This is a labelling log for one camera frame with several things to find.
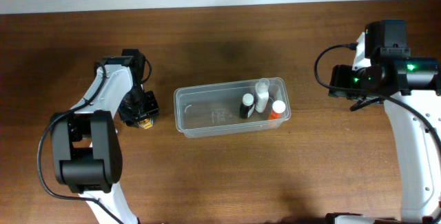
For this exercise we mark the dark bottle white cap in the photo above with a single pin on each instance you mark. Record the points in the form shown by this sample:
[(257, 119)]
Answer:
[(247, 106)]

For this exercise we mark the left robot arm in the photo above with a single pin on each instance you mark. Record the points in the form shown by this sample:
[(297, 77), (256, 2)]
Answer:
[(85, 147)]

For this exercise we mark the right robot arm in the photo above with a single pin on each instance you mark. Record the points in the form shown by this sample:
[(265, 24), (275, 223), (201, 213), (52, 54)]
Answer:
[(409, 89)]

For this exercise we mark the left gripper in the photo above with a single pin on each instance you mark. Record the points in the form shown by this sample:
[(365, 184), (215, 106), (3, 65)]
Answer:
[(138, 114)]

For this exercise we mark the gold lid balm jar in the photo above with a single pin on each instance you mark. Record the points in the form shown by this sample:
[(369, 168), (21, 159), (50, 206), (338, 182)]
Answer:
[(146, 123)]

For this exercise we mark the orange tube white cap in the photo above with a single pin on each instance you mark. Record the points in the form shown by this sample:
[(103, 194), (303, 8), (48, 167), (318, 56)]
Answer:
[(277, 109)]

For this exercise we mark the clear plastic container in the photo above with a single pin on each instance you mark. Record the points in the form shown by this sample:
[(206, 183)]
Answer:
[(214, 109)]

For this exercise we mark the white spray bottle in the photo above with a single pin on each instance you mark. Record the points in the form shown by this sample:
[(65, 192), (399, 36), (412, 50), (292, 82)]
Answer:
[(262, 95)]

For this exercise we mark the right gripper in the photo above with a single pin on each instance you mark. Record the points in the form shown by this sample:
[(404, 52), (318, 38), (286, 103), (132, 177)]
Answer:
[(335, 81)]

